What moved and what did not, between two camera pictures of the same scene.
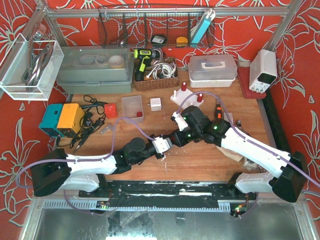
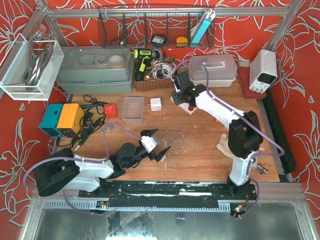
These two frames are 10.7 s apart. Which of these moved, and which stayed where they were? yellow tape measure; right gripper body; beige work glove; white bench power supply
Moved: right gripper body
Stayed: yellow tape measure; white bench power supply; beige work glove
